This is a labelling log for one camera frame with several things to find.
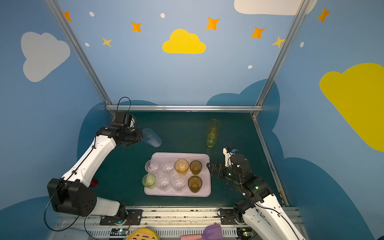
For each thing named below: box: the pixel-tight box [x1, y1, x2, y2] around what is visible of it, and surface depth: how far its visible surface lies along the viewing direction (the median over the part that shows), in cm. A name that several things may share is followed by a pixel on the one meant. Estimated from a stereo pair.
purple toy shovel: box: [180, 224, 224, 240], surface depth 71 cm
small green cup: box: [142, 173, 156, 190], surface depth 86 cm
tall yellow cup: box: [208, 119, 221, 131], surface depth 102 cm
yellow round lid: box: [125, 228, 160, 240], surface depth 69 cm
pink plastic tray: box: [142, 152, 212, 198], surface depth 86 cm
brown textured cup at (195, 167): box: [189, 160, 203, 175], surface depth 88 cm
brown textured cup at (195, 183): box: [187, 175, 203, 194], surface depth 82 cm
